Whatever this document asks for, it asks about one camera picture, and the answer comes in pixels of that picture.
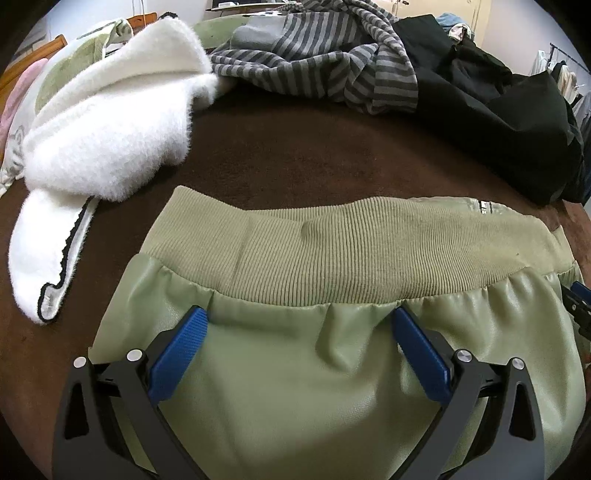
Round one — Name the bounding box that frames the olive green zip jacket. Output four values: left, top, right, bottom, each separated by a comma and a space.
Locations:
89, 187, 590, 479

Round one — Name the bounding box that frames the clothes rack with hanging clothes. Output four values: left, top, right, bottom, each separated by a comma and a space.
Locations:
530, 44, 590, 128

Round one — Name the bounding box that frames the clothes pile on chair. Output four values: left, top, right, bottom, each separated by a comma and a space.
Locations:
436, 12, 475, 42

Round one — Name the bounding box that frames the black garment pile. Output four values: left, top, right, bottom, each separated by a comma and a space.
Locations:
394, 15, 586, 206

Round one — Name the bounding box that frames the white fluffy fleece garment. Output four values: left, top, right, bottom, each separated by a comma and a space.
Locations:
8, 17, 221, 325

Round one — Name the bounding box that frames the grey striped garment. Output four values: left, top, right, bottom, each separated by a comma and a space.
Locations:
211, 1, 419, 115

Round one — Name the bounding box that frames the wooden headboard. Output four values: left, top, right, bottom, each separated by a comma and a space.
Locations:
0, 34, 67, 105

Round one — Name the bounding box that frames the pink pillow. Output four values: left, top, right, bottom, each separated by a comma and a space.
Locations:
0, 58, 48, 152

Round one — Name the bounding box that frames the bear print pillow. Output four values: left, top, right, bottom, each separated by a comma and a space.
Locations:
1, 19, 133, 193

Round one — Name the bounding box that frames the green panda print duvet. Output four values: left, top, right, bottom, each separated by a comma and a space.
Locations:
192, 15, 249, 50

